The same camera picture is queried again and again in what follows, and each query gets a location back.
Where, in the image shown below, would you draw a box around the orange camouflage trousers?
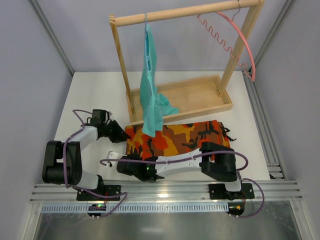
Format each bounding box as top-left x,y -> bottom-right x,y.
124,120 -> 235,160

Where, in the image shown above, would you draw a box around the pink plastic hanger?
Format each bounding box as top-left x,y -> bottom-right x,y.
197,0 -> 264,82

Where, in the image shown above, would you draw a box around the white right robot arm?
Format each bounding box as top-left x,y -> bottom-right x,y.
116,141 -> 249,200

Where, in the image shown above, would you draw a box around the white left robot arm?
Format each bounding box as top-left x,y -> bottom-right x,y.
42,109 -> 130,201

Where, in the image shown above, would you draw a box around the teal t-shirt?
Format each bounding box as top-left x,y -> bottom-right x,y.
139,25 -> 179,138

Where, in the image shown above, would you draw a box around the left controller board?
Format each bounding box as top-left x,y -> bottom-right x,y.
88,203 -> 107,219

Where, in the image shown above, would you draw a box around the controller board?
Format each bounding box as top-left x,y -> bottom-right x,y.
88,203 -> 107,219
226,204 -> 245,218

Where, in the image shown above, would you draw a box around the wooden clothes rack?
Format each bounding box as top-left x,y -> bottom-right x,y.
108,0 -> 255,125

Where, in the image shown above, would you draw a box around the right controller board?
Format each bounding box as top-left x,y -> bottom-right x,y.
226,204 -> 245,218

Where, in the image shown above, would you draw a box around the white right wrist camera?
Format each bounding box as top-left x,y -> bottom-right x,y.
103,151 -> 126,168

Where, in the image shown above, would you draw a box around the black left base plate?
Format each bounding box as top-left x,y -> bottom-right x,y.
76,184 -> 121,202

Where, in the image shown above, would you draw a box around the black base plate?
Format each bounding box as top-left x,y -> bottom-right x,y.
208,183 -> 255,201
76,184 -> 121,202

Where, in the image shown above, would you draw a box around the slotted cable duct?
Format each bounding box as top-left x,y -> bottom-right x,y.
40,202 -> 228,214

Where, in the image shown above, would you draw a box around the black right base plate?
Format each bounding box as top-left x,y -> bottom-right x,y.
208,183 -> 255,201

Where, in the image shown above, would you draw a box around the blue wire hanger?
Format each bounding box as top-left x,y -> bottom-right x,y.
144,12 -> 152,72

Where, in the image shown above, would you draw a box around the aluminium right side rail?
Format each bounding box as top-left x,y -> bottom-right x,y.
242,71 -> 287,181

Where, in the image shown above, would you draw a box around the aluminium rail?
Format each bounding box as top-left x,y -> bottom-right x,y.
242,71 -> 287,181
30,180 -> 303,203

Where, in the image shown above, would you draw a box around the aluminium front rail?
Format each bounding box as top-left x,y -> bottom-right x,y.
30,180 -> 303,203

